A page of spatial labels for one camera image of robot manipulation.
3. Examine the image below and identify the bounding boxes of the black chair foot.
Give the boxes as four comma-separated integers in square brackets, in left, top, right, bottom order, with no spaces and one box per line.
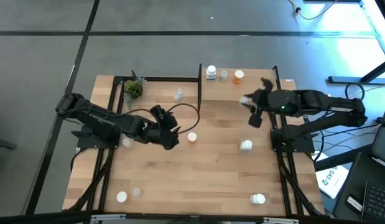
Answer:
[0,136,17,151]

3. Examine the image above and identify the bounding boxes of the potted green succulent plant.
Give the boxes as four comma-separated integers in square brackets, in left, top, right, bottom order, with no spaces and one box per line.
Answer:
[123,70,147,112]

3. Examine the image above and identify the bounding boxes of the black desk foot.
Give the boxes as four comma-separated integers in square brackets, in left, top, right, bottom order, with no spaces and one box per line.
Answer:
[328,57,385,85]

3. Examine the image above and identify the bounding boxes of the wooden shelf with black posts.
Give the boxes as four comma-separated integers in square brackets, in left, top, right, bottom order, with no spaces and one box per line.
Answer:
[197,63,285,113]

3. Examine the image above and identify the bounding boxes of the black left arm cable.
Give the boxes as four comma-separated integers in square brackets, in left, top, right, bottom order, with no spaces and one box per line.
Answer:
[166,103,201,135]

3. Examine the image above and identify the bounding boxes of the black floor cable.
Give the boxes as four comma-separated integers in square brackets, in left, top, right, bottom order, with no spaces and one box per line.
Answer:
[316,123,383,138]

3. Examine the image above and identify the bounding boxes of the dark grey side desk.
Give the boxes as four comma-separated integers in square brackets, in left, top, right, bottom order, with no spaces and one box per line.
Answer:
[332,151,385,224]

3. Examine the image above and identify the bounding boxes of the black device with white label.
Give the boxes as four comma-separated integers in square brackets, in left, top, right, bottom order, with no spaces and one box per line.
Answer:
[346,194,364,212]

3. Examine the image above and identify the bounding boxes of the dark laptop screen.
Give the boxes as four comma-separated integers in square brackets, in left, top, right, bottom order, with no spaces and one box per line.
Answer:
[371,99,385,170]

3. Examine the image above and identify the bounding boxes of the white Melatonin supplement bottle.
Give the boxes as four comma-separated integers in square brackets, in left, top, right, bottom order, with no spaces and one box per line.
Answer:
[239,139,254,152]
[249,193,267,205]
[205,65,218,81]

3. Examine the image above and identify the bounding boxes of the white printed paper sheet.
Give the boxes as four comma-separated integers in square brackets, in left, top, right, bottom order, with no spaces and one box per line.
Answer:
[315,151,351,200]

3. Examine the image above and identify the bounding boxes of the black aluminium table frame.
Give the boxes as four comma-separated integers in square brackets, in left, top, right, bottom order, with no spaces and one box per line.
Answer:
[63,75,325,224]

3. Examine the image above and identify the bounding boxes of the white floor cable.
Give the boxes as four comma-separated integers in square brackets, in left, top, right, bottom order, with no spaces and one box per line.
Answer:
[287,0,338,21]

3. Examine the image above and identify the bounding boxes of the black desk leg bar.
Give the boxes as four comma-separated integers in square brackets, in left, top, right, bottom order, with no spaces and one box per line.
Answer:
[313,144,373,172]

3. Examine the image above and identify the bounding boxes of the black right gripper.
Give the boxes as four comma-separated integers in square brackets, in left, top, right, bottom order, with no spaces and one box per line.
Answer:
[241,77,274,129]

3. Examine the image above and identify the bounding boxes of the silver metal bracket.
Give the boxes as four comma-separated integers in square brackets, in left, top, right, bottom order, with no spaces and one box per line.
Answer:
[90,213,127,224]
[262,217,300,224]

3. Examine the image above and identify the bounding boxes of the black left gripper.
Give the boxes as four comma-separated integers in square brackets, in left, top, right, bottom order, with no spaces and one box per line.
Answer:
[150,105,182,151]

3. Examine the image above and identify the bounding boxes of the black laptop keyboard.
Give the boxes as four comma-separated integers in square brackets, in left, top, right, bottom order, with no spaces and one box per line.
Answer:
[361,182,385,222]

